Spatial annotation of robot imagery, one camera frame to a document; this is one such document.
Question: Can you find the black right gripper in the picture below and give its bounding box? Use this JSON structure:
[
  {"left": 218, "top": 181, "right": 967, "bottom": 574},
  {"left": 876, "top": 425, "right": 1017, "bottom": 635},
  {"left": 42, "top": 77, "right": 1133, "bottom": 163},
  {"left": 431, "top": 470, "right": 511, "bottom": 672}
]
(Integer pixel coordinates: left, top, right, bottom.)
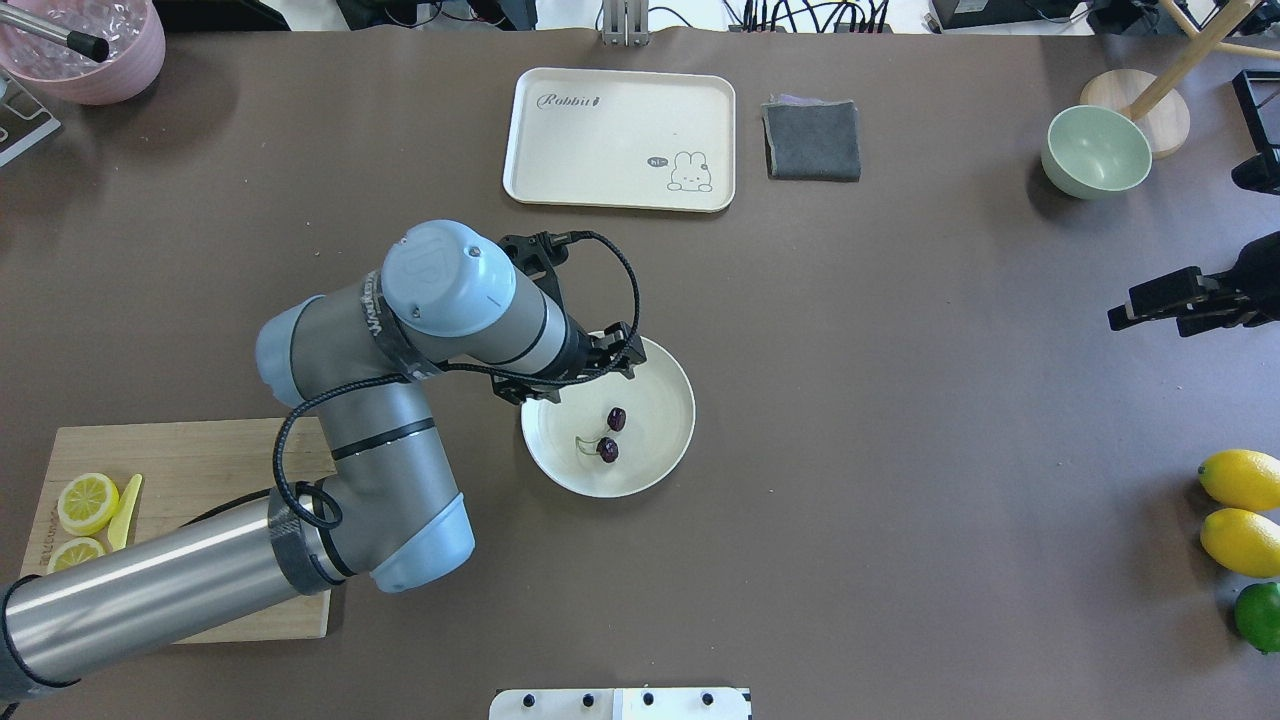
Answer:
[{"left": 1107, "top": 232, "right": 1279, "bottom": 338}]

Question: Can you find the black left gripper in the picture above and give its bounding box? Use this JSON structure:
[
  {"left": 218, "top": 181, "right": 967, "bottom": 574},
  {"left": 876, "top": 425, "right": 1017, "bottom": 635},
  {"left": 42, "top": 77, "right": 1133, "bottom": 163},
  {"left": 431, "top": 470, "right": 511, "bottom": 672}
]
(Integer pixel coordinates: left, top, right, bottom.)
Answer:
[{"left": 490, "top": 232, "right": 646, "bottom": 405}]

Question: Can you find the dark red cherry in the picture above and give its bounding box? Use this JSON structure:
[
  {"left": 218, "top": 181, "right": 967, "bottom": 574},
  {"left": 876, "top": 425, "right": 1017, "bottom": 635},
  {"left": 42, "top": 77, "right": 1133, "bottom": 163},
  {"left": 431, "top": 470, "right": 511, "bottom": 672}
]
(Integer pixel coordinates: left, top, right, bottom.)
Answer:
[
  {"left": 575, "top": 436, "right": 620, "bottom": 464},
  {"left": 605, "top": 406, "right": 627, "bottom": 432}
]

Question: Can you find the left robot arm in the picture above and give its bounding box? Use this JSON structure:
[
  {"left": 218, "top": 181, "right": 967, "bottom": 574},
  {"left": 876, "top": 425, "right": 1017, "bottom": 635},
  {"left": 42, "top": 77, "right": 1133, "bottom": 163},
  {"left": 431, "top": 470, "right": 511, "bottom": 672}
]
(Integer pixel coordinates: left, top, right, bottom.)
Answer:
[{"left": 3, "top": 219, "right": 645, "bottom": 706}]

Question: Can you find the cream serving tray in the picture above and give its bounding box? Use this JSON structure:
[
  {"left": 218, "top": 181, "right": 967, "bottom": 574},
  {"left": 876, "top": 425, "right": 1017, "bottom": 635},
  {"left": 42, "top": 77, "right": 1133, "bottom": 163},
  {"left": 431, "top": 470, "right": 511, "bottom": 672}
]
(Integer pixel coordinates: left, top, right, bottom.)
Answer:
[{"left": 502, "top": 67, "right": 737, "bottom": 213}]

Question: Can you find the white round plate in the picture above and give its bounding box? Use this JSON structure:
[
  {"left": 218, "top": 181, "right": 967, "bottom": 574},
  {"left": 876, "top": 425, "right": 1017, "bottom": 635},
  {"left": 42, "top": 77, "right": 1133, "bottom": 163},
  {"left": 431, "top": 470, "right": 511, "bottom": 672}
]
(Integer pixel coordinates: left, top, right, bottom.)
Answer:
[{"left": 520, "top": 337, "right": 698, "bottom": 498}]

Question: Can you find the light green bowl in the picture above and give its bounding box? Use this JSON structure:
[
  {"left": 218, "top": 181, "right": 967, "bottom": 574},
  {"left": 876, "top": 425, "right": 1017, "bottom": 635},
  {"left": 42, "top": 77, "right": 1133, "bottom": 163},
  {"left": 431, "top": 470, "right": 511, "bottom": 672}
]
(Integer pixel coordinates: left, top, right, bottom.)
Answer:
[{"left": 1039, "top": 105, "right": 1155, "bottom": 200}]

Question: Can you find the wooden cup tree stand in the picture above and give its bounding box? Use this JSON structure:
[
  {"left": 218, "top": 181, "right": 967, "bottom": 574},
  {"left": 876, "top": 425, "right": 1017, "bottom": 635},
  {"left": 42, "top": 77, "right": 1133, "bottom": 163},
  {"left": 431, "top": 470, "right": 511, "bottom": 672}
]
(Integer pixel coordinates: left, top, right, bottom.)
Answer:
[{"left": 1079, "top": 1, "right": 1279, "bottom": 159}]

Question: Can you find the yellow lemon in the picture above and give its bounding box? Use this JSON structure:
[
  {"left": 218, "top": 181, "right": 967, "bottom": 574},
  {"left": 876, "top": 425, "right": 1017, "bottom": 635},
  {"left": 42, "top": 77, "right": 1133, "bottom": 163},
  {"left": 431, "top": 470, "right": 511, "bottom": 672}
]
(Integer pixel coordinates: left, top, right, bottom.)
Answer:
[
  {"left": 1199, "top": 509, "right": 1279, "bottom": 578},
  {"left": 1197, "top": 448, "right": 1279, "bottom": 512}
]

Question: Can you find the grey folded cloth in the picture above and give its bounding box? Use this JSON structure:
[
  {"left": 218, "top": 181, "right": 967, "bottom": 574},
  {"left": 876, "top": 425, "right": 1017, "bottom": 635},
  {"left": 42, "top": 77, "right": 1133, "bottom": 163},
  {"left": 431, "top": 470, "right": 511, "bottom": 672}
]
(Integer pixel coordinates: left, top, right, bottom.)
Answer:
[{"left": 762, "top": 95, "right": 863, "bottom": 182}]

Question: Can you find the green lime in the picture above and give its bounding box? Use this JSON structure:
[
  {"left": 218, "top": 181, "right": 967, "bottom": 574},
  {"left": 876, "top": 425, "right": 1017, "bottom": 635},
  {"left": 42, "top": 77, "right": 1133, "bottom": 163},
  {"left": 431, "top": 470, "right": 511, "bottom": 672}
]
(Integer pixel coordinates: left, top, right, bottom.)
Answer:
[{"left": 1233, "top": 582, "right": 1279, "bottom": 653}]

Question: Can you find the bamboo cutting board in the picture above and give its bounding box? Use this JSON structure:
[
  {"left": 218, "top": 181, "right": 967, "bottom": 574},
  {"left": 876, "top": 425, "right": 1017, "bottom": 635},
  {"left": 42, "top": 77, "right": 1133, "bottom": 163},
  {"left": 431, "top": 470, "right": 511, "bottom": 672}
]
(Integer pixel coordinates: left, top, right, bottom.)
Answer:
[{"left": 20, "top": 416, "right": 337, "bottom": 644}]

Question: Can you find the yellow plastic knife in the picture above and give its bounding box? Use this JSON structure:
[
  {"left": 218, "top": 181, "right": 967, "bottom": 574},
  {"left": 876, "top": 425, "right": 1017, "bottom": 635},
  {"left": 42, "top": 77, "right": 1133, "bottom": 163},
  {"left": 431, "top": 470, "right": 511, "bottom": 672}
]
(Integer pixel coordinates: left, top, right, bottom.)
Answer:
[{"left": 106, "top": 473, "right": 145, "bottom": 551}]

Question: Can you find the lemon slice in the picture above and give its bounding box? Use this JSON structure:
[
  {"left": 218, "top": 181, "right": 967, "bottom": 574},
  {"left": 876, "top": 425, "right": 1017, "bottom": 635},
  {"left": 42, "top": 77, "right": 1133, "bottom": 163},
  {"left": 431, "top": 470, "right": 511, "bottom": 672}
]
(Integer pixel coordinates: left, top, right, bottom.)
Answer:
[
  {"left": 56, "top": 473, "right": 122, "bottom": 537},
  {"left": 46, "top": 537, "right": 108, "bottom": 574}
]

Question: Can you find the pink bowl with ice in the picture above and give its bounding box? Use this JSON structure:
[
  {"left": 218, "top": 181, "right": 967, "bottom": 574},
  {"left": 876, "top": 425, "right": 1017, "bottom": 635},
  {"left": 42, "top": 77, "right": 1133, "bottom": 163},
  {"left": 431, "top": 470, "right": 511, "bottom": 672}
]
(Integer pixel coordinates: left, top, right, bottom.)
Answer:
[{"left": 1, "top": 1, "right": 166, "bottom": 106}]

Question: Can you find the metal muddler tool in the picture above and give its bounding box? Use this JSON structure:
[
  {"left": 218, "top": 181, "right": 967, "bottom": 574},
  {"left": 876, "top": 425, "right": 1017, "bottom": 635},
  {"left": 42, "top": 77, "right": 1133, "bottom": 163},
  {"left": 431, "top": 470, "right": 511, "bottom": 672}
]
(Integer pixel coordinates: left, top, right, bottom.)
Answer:
[{"left": 1, "top": 3, "right": 110, "bottom": 63}]

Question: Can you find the aluminium frame post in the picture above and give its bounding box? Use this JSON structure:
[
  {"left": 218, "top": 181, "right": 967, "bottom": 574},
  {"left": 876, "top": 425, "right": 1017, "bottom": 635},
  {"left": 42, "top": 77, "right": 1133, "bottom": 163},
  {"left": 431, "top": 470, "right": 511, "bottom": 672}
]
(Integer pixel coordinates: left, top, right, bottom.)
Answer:
[{"left": 599, "top": 0, "right": 652, "bottom": 47}]

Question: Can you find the white wire cup rack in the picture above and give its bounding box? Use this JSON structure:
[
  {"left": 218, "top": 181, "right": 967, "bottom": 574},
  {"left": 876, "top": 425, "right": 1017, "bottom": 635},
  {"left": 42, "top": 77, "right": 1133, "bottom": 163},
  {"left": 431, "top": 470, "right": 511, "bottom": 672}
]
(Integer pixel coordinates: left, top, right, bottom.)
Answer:
[{"left": 0, "top": 70, "right": 61, "bottom": 167}]

